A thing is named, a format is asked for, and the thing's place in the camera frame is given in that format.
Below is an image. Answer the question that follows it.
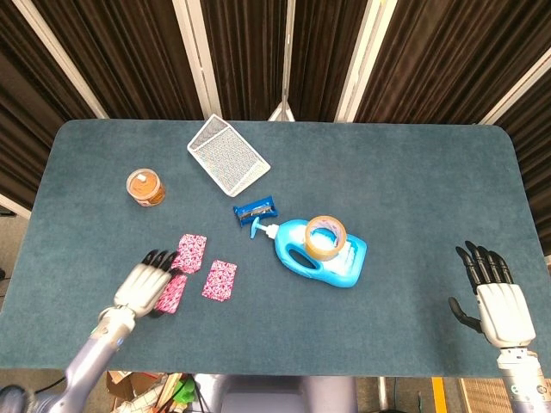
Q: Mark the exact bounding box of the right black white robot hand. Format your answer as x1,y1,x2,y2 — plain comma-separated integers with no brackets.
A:
448,240,537,348

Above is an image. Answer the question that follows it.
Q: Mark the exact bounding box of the thin white pole with base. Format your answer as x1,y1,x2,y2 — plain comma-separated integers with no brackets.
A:
266,0,296,122

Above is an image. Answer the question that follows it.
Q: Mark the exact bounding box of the blue felt table cover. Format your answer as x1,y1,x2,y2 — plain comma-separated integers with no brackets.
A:
0,119,551,380

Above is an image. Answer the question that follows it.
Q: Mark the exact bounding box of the jar with orange contents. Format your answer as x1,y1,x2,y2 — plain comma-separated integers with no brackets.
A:
126,168,167,209

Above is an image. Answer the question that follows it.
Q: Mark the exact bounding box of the dark brown curtain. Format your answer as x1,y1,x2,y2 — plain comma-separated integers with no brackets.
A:
0,0,551,242

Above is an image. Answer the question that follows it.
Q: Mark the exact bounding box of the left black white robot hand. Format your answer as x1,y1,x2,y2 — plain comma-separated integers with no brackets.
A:
112,249,180,320

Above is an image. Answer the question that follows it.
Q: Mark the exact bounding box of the brown packing tape roll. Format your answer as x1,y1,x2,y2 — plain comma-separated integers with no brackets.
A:
304,215,348,262

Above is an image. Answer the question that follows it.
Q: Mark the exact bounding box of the blue pump detergent bottle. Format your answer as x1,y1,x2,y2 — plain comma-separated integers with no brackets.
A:
247,217,368,288

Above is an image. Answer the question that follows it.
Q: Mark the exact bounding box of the pink patterned sponge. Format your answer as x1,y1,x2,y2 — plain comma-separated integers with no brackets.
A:
153,274,189,315
170,232,207,275
201,259,239,302

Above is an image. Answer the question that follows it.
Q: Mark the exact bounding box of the green plastic object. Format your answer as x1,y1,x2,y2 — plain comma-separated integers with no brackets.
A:
173,377,195,405

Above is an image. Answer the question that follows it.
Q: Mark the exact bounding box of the cardboard box with clutter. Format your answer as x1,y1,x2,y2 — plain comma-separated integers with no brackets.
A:
105,371,173,413

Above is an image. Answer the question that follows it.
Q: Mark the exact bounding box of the white mesh wire basket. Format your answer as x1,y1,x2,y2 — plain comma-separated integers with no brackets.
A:
186,114,272,199

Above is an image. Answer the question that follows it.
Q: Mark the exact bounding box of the blue snack packet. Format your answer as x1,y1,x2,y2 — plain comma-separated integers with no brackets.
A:
232,195,280,228

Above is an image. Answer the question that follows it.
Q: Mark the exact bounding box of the white frame post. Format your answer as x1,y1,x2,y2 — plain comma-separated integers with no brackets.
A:
333,0,399,123
11,0,109,120
171,0,226,120
478,46,551,126

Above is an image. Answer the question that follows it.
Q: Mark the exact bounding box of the woven tan mat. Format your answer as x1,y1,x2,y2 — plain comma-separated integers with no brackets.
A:
457,378,514,413

